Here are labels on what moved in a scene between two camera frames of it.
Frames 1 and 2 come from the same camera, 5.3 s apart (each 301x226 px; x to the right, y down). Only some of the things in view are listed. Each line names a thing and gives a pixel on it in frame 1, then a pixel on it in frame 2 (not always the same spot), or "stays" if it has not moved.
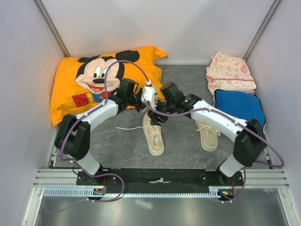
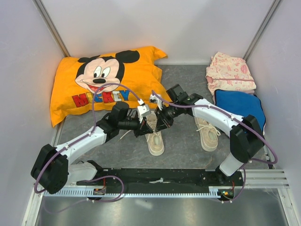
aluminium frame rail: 257,177 stays
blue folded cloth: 244,105 stays
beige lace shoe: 154,136 stays
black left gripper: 142,106 to 142,128
